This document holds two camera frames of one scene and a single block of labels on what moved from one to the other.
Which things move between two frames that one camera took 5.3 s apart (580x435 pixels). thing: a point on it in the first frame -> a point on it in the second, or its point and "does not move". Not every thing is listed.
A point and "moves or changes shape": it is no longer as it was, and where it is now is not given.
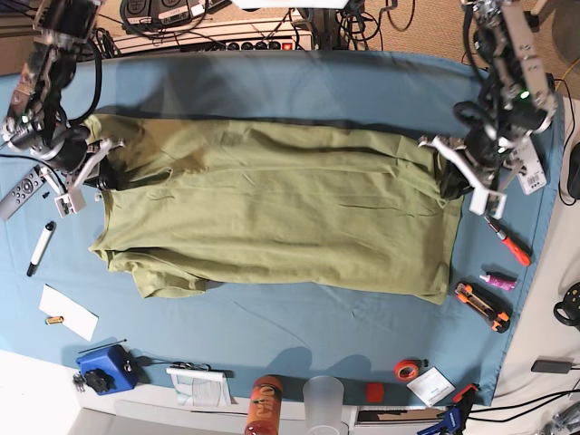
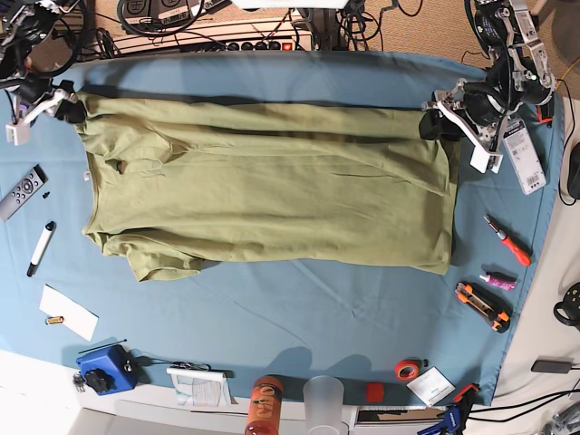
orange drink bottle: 265,409 does not move
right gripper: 72,158 -> 33,94
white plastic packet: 198,387 does not move
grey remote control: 30,182 does not move
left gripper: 484,152 -> 478,112
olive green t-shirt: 194,203 moves or changes shape
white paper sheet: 75,316 does not move
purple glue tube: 500,280 does not move
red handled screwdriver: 516,250 does not move
